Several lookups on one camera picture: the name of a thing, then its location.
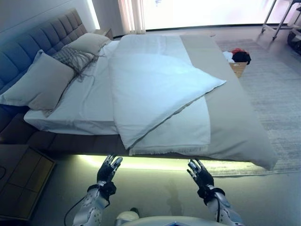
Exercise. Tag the robot left black hand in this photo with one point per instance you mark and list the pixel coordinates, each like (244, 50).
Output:
(106, 170)

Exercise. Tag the robot right black hand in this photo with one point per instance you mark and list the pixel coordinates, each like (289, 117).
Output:
(204, 176)

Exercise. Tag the white duvet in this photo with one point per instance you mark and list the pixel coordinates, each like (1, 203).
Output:
(152, 89)

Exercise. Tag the robot left silver arm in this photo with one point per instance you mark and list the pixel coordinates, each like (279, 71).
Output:
(92, 204)

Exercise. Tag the robot right silver arm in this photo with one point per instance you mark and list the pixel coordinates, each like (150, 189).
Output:
(219, 202)

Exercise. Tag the under-bed light strip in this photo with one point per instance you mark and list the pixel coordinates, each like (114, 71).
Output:
(152, 163)

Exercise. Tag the smooth beige bed runner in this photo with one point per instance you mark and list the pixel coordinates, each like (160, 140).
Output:
(235, 122)

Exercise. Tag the white fitted bed sheet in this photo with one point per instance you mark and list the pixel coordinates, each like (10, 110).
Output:
(89, 103)

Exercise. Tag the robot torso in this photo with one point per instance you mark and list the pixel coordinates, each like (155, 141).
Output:
(150, 220)

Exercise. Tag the wooden nightstand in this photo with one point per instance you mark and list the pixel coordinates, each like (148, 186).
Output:
(23, 179)
(104, 33)

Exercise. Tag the grey floor rug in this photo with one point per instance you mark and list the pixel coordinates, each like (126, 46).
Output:
(275, 94)

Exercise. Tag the large beige pillow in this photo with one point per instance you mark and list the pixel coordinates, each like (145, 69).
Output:
(87, 42)
(40, 82)

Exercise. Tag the patterned fringed cushion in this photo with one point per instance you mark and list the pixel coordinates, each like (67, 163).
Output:
(73, 58)

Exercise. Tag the white garment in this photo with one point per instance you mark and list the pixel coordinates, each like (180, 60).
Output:
(227, 56)

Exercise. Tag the black garment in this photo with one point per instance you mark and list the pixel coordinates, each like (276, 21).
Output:
(242, 57)

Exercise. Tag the red garment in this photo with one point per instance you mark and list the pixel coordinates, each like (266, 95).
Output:
(237, 50)

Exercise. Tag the brown tufted headboard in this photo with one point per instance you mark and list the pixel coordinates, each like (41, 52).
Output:
(28, 42)

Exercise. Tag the sheer pale curtain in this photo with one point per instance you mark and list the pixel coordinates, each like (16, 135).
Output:
(130, 16)

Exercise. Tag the brown upholstered bed frame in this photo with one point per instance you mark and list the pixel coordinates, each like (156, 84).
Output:
(70, 143)

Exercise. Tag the metal frame stand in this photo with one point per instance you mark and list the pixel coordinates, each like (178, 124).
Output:
(279, 21)

